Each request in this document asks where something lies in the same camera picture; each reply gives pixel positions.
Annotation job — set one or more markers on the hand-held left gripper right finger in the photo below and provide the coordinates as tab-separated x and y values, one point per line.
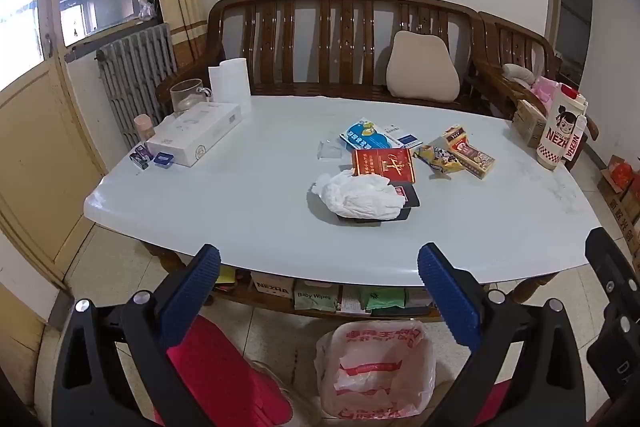
450	302

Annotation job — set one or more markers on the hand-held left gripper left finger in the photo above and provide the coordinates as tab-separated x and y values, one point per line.
192	292

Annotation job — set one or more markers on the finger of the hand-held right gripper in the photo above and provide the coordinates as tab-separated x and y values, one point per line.
617	347
607	262

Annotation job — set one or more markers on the black plastic tray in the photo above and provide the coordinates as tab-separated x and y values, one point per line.
407	202

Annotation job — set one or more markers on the bin with printed plastic bag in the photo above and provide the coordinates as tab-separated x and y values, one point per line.
375	382

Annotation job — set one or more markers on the white tissue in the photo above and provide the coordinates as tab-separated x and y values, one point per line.
355	199

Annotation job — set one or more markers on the yellow snack wrapper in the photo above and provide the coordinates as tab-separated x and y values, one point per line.
435	159

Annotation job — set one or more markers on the red and beige snack box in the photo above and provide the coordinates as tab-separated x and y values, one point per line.
470	154

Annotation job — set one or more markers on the red cigarette box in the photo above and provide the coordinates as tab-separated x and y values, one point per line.
382	166

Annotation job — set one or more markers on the white medicine box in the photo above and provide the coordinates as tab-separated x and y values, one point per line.
402	138

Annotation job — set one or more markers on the blue medicine box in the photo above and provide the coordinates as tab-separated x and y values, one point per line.
360	134

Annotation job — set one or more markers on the clear plastic wrapper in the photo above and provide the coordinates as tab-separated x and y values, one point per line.
330	151

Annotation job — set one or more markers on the pile of cardboard boxes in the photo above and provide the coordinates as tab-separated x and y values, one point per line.
620	202

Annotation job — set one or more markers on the white printed box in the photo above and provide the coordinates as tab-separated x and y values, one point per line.
270	289

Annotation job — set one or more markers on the person's left leg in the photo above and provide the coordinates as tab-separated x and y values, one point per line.
225	372

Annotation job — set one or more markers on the person's leg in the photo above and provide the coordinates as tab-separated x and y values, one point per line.
225	372
500	407

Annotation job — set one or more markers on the red plastic bag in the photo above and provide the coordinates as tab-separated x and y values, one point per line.
622	174

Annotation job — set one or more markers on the white and red pack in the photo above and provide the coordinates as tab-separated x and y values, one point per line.
352	298

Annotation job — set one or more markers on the white top wooden table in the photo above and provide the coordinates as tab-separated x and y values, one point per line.
250	207

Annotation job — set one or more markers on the person's right leg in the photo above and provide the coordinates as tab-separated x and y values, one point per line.
500	407

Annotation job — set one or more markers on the light green wipes pack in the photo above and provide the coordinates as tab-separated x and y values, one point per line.
315	299

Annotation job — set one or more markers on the small blue box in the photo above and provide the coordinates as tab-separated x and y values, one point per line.
163	159

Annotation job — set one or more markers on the white cartoon print bottle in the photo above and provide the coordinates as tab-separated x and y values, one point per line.
555	132

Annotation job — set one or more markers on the white flat tissue box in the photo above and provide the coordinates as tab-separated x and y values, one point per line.
195	132

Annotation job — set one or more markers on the small cardboard box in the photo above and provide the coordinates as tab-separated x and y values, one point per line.
527	122

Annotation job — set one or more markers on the pink plastic bag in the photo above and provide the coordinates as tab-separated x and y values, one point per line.
545	89

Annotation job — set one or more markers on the clear glass mug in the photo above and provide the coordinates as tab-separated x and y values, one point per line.
187	97

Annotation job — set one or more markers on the white cloth bundle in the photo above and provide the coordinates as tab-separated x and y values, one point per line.
515	71

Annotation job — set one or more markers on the white paper towel roll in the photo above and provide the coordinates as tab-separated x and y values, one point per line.
230	82

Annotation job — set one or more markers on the yellow wooden balcony door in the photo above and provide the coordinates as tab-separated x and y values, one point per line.
30	132

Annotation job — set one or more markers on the grey cast iron radiator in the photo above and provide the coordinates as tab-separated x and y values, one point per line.
135	67

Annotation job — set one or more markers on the beige back cushion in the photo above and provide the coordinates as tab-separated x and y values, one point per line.
422	67

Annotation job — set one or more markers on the wooden slatted armchair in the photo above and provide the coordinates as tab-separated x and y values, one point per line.
505	27

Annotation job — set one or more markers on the clear plastic bag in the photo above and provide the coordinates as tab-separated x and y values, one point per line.
145	12

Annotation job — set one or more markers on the interior door frame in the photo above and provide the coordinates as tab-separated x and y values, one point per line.
555	32

